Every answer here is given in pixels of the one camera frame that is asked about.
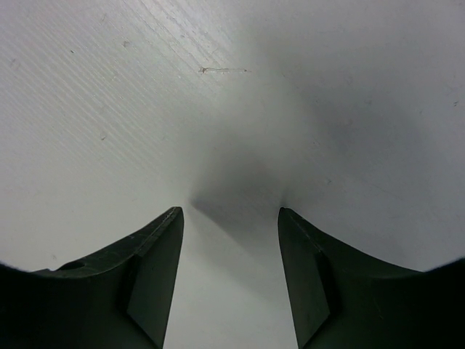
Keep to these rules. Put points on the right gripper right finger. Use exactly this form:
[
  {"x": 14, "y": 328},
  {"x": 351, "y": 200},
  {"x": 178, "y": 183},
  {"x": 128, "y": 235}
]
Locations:
[{"x": 341, "y": 297}]

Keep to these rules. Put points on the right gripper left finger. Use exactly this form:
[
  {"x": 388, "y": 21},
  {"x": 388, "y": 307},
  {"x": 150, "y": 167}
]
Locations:
[{"x": 117, "y": 297}]

